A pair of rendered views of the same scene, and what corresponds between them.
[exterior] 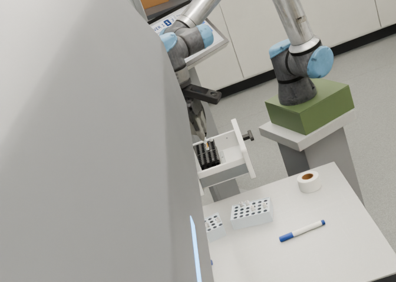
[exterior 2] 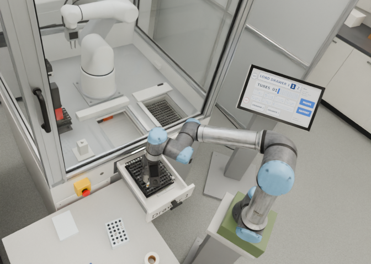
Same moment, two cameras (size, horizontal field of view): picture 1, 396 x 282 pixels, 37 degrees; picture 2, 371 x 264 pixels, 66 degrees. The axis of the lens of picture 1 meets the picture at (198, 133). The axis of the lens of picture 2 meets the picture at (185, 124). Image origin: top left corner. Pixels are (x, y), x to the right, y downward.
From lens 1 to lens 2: 1.45 m
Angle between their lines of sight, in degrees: 38
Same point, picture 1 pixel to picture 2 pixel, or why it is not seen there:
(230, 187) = (239, 170)
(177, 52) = (154, 148)
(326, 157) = (222, 246)
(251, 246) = (86, 246)
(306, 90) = not seen: hidden behind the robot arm
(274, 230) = (101, 255)
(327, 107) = (240, 241)
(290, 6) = (256, 203)
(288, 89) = (238, 210)
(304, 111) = (224, 228)
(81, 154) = not seen: outside the picture
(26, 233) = not seen: outside the picture
